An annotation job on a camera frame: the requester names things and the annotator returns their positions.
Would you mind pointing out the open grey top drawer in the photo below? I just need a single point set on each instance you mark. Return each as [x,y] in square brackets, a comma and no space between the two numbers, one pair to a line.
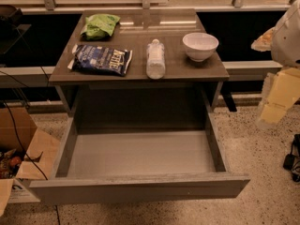
[124,146]

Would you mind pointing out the blue Kettle chips bag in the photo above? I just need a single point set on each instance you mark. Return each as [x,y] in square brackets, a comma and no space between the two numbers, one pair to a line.
[99,59]

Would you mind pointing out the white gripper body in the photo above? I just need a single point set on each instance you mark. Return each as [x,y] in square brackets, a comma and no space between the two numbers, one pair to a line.
[287,42]

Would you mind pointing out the grey drawer cabinet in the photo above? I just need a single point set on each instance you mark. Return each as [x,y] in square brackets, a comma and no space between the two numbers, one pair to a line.
[175,66]

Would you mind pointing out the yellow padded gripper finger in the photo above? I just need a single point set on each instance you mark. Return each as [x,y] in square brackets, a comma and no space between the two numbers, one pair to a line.
[264,42]
[279,92]

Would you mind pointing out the black power adapter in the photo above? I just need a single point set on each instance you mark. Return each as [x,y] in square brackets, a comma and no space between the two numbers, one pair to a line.
[292,160]

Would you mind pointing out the dark object at left edge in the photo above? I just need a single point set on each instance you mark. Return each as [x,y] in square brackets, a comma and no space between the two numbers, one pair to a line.
[11,27]

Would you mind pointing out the clear plastic water bottle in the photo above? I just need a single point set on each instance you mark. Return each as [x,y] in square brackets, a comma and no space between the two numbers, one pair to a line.
[155,67]

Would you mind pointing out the white bowl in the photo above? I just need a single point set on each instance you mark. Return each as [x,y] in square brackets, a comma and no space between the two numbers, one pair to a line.
[199,46]

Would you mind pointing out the green snack bag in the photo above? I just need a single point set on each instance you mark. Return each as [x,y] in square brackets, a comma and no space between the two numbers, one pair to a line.
[99,26]

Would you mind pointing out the brown cardboard box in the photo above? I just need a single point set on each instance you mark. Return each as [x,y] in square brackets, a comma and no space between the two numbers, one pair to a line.
[27,155]

